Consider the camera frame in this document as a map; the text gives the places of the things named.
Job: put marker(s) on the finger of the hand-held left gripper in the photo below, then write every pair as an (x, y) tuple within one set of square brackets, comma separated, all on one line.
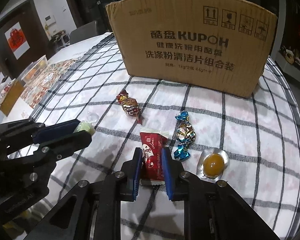
[(70, 142), (57, 131)]

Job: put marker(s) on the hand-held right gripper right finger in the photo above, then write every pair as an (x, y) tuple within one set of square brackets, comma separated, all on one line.
[(168, 176)]

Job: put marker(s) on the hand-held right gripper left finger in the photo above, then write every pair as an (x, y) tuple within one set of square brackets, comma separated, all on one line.
[(137, 173)]

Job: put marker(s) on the pale green candy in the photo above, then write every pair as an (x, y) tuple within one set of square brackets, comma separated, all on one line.
[(86, 128)]

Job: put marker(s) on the red snack packet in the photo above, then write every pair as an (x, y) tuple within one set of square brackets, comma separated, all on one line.
[(152, 157)]

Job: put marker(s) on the brown cardboard box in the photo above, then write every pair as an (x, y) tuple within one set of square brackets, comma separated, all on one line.
[(190, 42)]

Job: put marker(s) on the yellow jelly cup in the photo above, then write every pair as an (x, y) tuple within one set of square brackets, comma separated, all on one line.
[(213, 165)]

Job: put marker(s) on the blue gold foil candy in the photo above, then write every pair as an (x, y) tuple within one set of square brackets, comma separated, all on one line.
[(186, 131)]

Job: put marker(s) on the floral patterned table runner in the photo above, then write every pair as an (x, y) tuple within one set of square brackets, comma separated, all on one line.
[(47, 82)]

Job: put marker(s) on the woven tissue box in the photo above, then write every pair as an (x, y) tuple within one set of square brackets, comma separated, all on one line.
[(11, 98)]

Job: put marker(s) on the white plastic basket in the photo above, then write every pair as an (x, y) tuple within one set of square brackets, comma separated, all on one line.
[(35, 68)]

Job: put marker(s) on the brown foil candy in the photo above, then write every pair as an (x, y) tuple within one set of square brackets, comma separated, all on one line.
[(128, 103)]

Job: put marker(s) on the black white checked tablecloth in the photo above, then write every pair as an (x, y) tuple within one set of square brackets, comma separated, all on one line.
[(240, 130)]

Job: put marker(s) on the small white shelf rack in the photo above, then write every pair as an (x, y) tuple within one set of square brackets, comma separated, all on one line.
[(60, 39)]

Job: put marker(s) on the red white door poster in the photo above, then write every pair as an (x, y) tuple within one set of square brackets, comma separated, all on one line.
[(17, 41)]

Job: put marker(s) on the grey dining chair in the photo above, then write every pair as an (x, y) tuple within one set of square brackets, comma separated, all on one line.
[(85, 32)]

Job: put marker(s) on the white intercom panel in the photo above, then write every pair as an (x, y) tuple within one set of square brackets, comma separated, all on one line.
[(48, 21)]

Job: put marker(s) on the dark wooden door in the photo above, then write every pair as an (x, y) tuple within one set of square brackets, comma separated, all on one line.
[(27, 20)]

